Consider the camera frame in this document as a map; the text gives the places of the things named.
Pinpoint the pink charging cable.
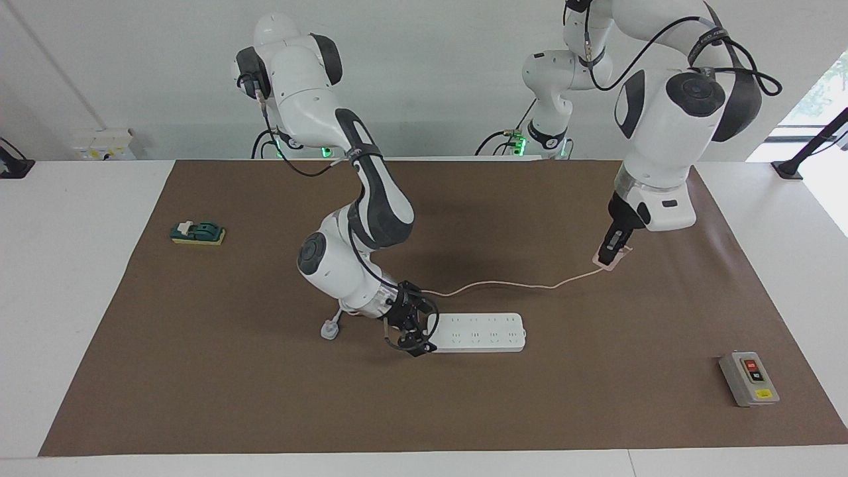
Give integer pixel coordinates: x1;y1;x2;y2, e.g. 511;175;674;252
422;265;607;297

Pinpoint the pink charger adapter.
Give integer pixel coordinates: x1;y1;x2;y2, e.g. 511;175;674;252
592;244;634;272

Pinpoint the black base cable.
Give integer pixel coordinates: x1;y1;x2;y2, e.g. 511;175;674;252
250;129;279;160
474;99;537;157

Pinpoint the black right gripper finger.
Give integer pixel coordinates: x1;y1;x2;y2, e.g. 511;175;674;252
397;281;429;309
396;330;439;359

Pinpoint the grey push-button switch box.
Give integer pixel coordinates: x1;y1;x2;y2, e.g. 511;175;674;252
718;351;780;407

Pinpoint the brown table mat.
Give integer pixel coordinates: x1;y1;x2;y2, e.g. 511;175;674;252
38;159;848;456

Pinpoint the white wall socket box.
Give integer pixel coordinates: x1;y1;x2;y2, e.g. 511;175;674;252
72;129;136;161

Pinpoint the black clamp mount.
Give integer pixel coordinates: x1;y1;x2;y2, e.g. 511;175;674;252
0;137;35;180

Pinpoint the green knife switch yellow base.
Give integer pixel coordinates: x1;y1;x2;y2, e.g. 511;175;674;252
170;220;227;246

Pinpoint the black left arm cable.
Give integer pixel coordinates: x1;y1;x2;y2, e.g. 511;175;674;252
580;12;784;97

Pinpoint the white power strip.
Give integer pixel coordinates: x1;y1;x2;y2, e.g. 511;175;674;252
427;313;527;353

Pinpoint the black angled stand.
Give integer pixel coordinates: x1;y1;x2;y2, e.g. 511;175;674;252
771;106;848;181

